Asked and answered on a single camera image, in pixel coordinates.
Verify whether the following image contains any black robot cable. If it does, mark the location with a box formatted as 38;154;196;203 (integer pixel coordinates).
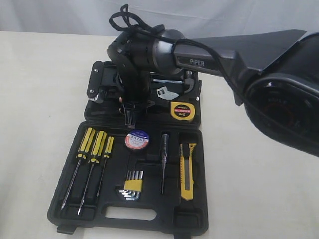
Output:
109;4;250;105

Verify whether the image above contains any hex key set yellow holder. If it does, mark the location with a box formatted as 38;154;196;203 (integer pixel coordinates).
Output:
117;170;144;201

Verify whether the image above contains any clear voltage tester screwdriver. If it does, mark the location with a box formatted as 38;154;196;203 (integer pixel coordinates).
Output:
161;133;169;195

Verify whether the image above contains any medium yellow black screwdriver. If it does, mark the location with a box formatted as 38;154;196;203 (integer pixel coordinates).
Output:
77;130;107;216

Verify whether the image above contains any black plastic tool case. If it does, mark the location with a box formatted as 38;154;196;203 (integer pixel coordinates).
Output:
47;61;209;239

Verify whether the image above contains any yellow tape measure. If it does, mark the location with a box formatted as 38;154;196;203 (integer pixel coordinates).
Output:
169;100;198;123

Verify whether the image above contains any adjustable wrench black handle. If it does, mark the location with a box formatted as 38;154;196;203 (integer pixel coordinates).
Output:
149;86;179;103

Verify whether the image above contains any black electrical tape roll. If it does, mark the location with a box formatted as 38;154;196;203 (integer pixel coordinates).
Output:
124;129;150;151

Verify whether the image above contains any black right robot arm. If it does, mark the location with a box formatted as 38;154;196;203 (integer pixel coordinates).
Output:
107;29;319;156

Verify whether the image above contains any claw hammer black handle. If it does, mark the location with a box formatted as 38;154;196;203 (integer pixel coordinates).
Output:
151;71;196;95

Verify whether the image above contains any small yellow black screwdriver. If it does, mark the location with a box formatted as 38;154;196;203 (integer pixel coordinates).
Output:
96;136;114;199

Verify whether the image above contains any large yellow black screwdriver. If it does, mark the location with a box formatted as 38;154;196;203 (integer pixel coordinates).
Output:
60;127;96;210

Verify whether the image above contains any yellow black utility knife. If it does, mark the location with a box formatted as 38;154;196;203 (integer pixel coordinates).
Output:
180;143;197;201

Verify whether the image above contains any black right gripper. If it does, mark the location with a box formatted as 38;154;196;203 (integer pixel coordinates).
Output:
119;98;155;125

